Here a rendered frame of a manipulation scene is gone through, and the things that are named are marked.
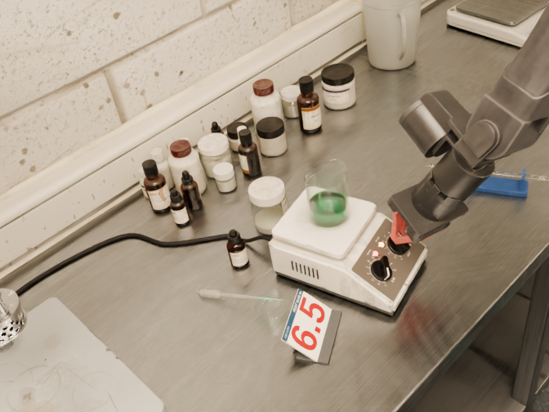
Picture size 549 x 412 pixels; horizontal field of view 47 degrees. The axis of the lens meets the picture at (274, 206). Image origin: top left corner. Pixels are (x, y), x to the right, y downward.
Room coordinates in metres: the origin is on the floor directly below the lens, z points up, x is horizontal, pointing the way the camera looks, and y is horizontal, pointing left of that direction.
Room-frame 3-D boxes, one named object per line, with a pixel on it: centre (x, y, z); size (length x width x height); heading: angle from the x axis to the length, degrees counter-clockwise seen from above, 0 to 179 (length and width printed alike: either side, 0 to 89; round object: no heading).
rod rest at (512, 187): (0.79, -0.37, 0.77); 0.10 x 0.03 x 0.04; 63
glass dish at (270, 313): (0.61, 0.03, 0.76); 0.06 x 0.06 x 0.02
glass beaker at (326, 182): (0.70, -0.08, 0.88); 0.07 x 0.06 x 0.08; 135
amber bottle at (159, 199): (0.90, 0.20, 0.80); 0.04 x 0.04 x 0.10
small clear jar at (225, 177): (0.92, 0.08, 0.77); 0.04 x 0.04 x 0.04
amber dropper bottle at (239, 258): (0.72, 0.07, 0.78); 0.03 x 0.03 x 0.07
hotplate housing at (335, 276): (0.68, -0.09, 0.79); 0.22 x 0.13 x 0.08; 52
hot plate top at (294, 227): (0.69, -0.07, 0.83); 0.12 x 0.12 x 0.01; 52
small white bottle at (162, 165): (0.95, 0.19, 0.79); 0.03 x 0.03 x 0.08
